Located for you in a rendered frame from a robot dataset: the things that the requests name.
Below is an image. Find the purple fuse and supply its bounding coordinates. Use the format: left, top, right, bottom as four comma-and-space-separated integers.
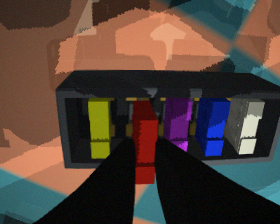
164, 99, 192, 152

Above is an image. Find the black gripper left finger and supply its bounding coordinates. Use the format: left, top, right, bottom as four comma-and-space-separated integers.
34, 139, 136, 224

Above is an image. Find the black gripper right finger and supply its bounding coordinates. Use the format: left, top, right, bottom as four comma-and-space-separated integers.
155, 139, 280, 224

